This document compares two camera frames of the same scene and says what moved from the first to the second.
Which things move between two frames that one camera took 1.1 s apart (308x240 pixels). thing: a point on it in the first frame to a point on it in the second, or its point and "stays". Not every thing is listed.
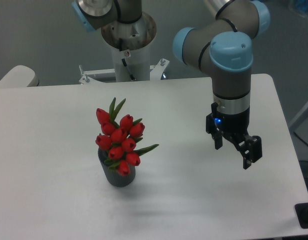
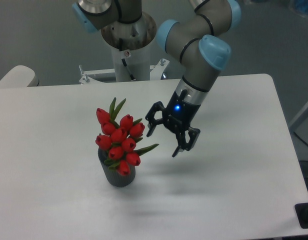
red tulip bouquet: (119, 140) stays
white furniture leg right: (301, 117) stays
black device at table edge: (305, 212) stays
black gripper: (250, 147) to (179, 115)
